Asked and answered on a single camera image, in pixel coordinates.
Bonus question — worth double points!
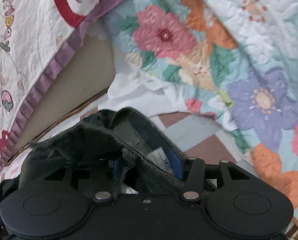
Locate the dark blue denim jeans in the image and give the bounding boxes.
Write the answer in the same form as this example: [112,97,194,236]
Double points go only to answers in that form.
[0,106,190,240]

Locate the checkered bed sheet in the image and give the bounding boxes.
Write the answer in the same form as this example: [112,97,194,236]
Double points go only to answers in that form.
[0,100,255,196]

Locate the beige mattress edge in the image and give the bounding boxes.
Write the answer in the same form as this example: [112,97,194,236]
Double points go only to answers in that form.
[4,35,115,159]

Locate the white bear print quilt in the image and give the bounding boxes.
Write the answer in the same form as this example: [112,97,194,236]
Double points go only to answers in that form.
[0,0,123,172]

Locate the floral quilt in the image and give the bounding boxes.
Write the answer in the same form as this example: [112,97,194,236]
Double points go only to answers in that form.
[103,0,298,226]

